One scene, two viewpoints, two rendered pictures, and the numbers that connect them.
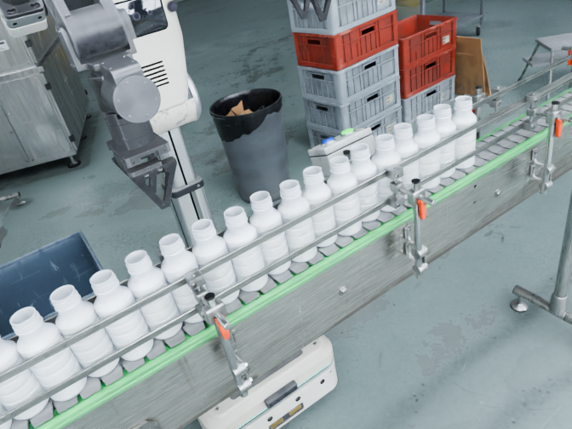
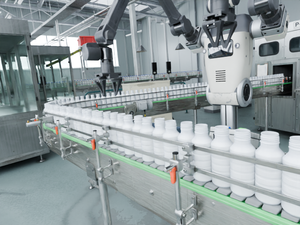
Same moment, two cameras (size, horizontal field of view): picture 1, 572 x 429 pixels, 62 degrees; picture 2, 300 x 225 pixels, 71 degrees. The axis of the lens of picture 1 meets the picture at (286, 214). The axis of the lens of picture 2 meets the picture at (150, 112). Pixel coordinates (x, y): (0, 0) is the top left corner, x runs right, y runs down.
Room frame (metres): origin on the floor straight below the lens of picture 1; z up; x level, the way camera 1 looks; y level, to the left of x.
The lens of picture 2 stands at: (0.59, -0.76, 1.32)
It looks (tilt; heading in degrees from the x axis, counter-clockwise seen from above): 10 degrees down; 76
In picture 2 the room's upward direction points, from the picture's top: 5 degrees counter-clockwise
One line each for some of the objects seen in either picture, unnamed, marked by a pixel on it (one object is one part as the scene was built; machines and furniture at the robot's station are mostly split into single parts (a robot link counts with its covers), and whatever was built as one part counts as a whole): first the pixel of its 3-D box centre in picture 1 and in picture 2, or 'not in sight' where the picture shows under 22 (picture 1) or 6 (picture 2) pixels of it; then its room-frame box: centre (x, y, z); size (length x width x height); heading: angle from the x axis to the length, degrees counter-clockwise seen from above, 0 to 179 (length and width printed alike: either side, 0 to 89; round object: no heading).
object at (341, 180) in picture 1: (343, 196); (172, 144); (0.82, -0.12, 1.08); 0.06 x 0.06 x 0.17
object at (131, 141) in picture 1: (131, 129); (107, 68); (0.66, 0.19, 1.36); 0.10 x 0.07 x 0.07; 27
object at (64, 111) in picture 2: not in sight; (65, 118); (0.38, 0.72, 1.08); 0.06 x 0.06 x 0.17
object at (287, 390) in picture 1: (235, 337); not in sight; (1.33, 0.29, 0.24); 0.68 x 0.53 x 0.41; 28
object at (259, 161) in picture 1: (255, 148); not in sight; (2.84, 0.10, 0.32); 0.45 x 0.45 x 0.64
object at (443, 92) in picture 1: (411, 95); not in sight; (3.70, -1.21, 0.11); 0.61 x 0.41 x 0.22; 120
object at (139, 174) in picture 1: (152, 177); (105, 85); (0.64, 0.18, 1.29); 0.07 x 0.07 x 0.09; 27
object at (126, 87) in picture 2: not in sight; (147, 105); (1.87, 4.47, 0.59); 1.10 x 0.62 x 1.18; 9
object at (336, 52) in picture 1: (346, 37); not in sight; (3.29, -0.65, 0.78); 0.61 x 0.41 x 0.22; 124
